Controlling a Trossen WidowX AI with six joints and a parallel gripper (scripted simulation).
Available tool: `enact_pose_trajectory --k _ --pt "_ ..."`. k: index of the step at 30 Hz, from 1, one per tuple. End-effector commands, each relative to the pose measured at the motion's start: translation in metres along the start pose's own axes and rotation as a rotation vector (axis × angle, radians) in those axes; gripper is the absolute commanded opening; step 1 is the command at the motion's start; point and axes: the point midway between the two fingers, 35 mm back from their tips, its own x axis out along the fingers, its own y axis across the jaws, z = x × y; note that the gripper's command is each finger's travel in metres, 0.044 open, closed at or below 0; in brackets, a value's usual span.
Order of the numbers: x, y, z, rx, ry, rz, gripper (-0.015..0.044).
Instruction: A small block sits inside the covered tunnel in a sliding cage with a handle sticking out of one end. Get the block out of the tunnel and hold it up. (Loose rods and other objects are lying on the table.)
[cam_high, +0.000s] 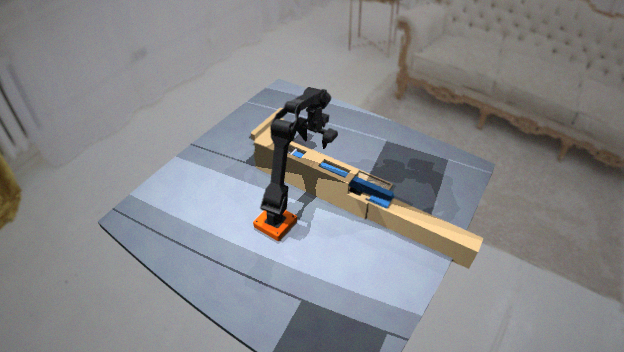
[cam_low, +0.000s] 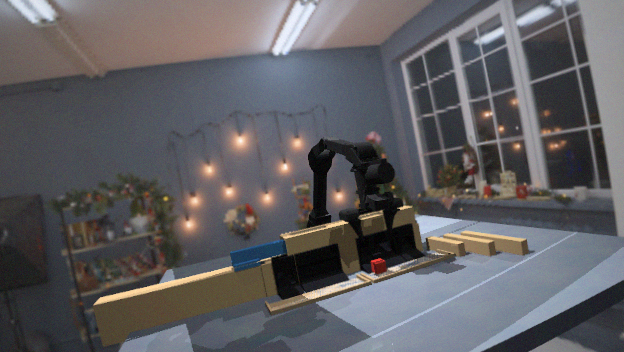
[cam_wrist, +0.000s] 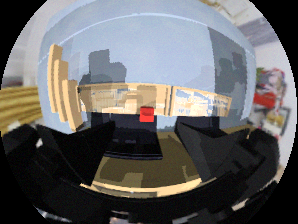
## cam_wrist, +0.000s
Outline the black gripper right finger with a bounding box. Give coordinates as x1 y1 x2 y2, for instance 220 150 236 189
178 123 250 184

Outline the small red block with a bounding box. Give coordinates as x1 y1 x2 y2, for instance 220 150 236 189
140 107 154 121

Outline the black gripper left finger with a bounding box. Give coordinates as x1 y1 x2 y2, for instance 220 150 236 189
35 120 116 186

